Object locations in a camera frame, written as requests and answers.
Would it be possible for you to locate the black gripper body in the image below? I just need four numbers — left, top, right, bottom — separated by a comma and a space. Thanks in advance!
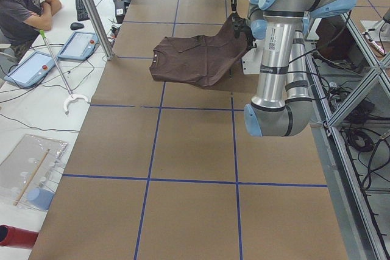
234, 18, 256, 51

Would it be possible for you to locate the dark brown t-shirt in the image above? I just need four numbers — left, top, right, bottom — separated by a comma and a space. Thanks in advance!
149, 13, 248, 87

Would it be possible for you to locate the black box white label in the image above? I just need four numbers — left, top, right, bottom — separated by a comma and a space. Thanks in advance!
114, 0, 126, 24

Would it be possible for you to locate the black keyboard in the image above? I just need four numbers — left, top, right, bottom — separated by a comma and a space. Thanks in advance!
75, 0, 90, 21

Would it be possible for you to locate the far blue teach pendant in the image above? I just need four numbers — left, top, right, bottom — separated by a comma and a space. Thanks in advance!
57, 31, 99, 61

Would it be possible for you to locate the blue teach pendant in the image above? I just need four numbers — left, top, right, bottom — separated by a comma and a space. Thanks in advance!
4, 52, 55, 88
57, 31, 99, 61

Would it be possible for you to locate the black computer mouse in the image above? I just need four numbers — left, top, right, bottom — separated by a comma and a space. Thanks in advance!
69, 22, 85, 30

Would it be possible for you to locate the white reacher grabber stick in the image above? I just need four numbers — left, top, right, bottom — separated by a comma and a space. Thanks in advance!
39, 30, 89, 114

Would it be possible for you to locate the seated man grey shirt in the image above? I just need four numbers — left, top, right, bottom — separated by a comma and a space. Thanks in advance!
1, 0, 62, 61

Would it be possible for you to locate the near blue teach pendant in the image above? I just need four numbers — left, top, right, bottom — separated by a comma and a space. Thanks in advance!
4, 52, 55, 88

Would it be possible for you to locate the clear plastic bag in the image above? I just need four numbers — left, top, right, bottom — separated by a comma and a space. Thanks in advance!
1, 135, 68, 211

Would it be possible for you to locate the light blue cup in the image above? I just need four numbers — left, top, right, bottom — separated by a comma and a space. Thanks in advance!
27, 188, 55, 211

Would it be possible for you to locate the red cylinder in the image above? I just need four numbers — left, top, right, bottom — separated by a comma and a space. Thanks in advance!
1, 225, 39, 249

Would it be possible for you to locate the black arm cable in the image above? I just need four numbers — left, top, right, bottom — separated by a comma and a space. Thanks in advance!
283, 10, 351, 102

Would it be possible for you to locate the aluminium frame post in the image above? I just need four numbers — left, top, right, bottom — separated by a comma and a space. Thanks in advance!
82, 0, 114, 60

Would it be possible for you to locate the aluminium side frame rail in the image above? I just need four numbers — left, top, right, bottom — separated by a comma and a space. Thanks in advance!
300, 13, 390, 260

